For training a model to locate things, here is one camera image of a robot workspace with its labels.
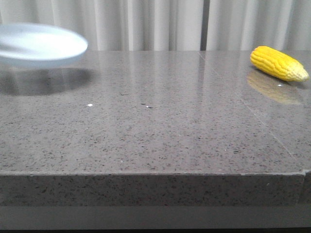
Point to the yellow corn cob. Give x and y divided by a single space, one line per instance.
278 64

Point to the light blue round plate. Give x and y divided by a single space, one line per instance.
39 46

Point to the white pleated curtain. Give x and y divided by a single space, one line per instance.
173 24

